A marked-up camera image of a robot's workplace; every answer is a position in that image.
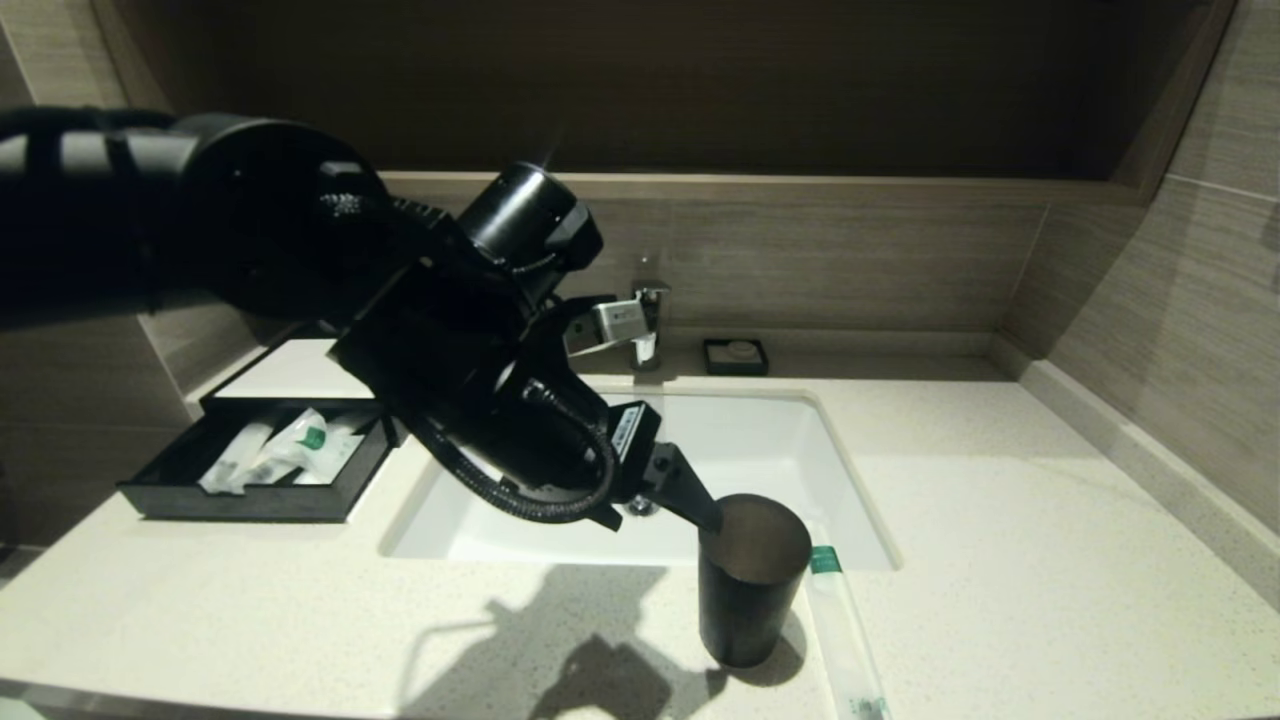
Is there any dark tumbler cup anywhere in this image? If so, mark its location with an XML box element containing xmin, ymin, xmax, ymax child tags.
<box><xmin>698</xmin><ymin>493</ymin><xmax>813</xmax><ymax>669</ymax></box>

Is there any square shower cap packet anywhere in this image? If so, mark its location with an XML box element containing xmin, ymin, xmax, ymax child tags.
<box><xmin>252</xmin><ymin>406</ymin><xmax>369</xmax><ymax>487</ymax></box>

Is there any long dental kit packet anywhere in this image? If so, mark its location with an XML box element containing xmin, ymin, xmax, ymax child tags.
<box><xmin>200</xmin><ymin>420</ymin><xmax>277</xmax><ymax>495</ymax></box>

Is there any black glossy drawer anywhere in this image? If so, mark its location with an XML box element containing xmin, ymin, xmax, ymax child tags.
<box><xmin>118</xmin><ymin>400</ymin><xmax>401</xmax><ymax>523</ymax></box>

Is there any white sink basin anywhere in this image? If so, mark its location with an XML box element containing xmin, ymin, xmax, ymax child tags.
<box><xmin>380</xmin><ymin>385</ymin><xmax>901</xmax><ymax>573</ymax></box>

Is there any black soap dish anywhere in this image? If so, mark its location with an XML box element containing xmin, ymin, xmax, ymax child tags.
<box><xmin>703</xmin><ymin>338</ymin><xmax>770</xmax><ymax>377</ymax></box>

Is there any chrome faucet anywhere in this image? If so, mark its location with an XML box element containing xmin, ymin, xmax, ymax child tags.
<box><xmin>628</xmin><ymin>283</ymin><xmax>673</xmax><ymax>373</ymax></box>

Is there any small green label packet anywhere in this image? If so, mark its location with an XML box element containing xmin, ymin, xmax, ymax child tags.
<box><xmin>298</xmin><ymin>445</ymin><xmax>367</xmax><ymax>487</ymax></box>

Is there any long green label packet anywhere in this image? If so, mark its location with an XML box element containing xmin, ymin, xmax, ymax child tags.
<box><xmin>805</xmin><ymin>520</ymin><xmax>893</xmax><ymax>720</ymax></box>

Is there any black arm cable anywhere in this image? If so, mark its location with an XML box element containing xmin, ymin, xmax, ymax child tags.
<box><xmin>400</xmin><ymin>378</ymin><xmax>619</xmax><ymax>525</ymax></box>

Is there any wooden wall shelf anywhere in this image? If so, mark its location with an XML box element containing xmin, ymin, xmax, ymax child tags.
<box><xmin>90</xmin><ymin>0</ymin><xmax>1239</xmax><ymax>207</ymax></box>

